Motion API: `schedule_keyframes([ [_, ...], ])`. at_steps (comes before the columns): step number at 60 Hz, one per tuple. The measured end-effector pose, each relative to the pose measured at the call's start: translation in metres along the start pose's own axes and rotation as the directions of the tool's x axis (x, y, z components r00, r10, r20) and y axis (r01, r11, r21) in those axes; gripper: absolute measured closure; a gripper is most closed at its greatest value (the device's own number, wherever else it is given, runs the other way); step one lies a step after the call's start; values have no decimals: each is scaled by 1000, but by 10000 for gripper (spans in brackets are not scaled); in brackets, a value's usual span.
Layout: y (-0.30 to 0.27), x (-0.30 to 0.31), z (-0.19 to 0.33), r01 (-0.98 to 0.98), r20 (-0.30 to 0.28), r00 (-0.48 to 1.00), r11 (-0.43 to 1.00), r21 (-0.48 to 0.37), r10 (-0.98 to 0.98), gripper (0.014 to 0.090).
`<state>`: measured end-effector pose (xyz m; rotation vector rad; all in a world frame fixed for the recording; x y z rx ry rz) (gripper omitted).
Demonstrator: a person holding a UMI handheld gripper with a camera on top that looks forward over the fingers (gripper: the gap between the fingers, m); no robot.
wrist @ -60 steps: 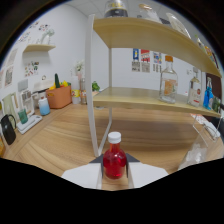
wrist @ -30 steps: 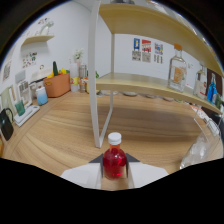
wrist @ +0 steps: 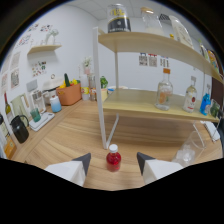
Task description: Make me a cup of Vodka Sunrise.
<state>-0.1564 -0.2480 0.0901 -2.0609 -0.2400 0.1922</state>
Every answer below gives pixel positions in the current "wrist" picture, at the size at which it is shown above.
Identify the wooden two-tier shelf rack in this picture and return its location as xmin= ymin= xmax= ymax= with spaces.
xmin=92 ymin=26 xmax=224 ymax=150

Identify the black and yellow tin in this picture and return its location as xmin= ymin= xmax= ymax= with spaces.
xmin=106 ymin=3 xmax=132 ymax=34

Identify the blue liquid bottle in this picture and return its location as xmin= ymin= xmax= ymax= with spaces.
xmin=199 ymin=83 xmax=212 ymax=116

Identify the orange basket with fruit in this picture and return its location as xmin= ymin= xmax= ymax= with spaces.
xmin=55 ymin=73 xmax=83 ymax=106

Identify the green potted plant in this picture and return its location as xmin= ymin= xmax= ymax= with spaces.
xmin=99 ymin=75 xmax=109 ymax=90

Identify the black kettle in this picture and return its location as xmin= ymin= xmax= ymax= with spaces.
xmin=9 ymin=114 xmax=30 ymax=144

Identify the clear glass with ice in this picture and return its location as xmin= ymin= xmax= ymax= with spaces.
xmin=171 ymin=130 xmax=208 ymax=168

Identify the white kitchen scale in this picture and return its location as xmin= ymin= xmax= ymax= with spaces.
xmin=28 ymin=111 xmax=56 ymax=132

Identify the large white bottle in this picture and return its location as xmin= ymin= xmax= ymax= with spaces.
xmin=168 ymin=14 xmax=194 ymax=49

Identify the small red liquid bottle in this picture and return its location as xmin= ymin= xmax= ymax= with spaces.
xmin=106 ymin=143 xmax=122 ymax=173

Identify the blue and white cup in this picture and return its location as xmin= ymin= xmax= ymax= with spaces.
xmin=49 ymin=95 xmax=63 ymax=114

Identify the tall glass jar cork lid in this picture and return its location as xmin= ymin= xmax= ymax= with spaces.
xmin=139 ymin=6 xmax=165 ymax=37

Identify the wooden wall shelf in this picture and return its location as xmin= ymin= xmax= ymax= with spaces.
xmin=27 ymin=44 xmax=63 ymax=55

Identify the yellow orange drink can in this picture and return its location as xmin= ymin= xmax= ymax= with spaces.
xmin=206 ymin=49 xmax=222 ymax=75

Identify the clear bottle red white label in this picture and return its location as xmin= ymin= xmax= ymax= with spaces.
xmin=182 ymin=75 xmax=198 ymax=114

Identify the glass jar of limes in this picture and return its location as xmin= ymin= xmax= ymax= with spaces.
xmin=209 ymin=98 xmax=222 ymax=118

